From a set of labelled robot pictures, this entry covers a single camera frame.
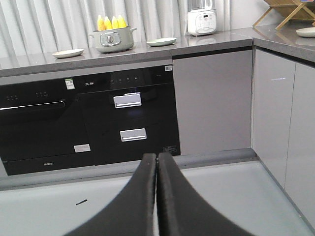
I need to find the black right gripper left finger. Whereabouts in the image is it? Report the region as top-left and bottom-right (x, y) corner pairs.
(66, 153), (157, 236)

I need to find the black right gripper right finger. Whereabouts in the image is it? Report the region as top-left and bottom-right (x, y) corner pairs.
(157, 153), (251, 236)

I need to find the bright yellow corn cob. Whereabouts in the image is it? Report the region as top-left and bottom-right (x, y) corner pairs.
(117, 15), (127, 28)

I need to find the pale yellow corn cob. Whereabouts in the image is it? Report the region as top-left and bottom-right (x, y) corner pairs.
(97, 15), (105, 31)

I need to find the black disinfection cabinet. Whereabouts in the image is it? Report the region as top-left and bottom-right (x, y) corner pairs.
(74, 65), (181, 165)

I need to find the black built-in dishwasher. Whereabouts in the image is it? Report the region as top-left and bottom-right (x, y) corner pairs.
(0, 78), (93, 176)

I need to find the grey corner cabinet door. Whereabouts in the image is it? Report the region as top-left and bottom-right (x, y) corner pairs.
(252, 50), (315, 224)

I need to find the light green plate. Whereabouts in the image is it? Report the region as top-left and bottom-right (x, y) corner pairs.
(146, 37), (177, 47)

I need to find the cream white plate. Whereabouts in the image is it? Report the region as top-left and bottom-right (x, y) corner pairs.
(52, 49), (84, 59)

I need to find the green electric cooking pot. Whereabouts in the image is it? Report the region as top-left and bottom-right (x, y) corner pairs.
(88, 27), (137, 53)

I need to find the white pleated curtain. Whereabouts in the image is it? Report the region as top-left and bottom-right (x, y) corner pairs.
(0, 0), (269, 59)

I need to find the pale plate far right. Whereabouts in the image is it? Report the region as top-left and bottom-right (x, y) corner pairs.
(296, 27), (315, 38)

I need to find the wooden dish rack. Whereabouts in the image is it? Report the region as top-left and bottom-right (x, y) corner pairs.
(253, 0), (315, 30)

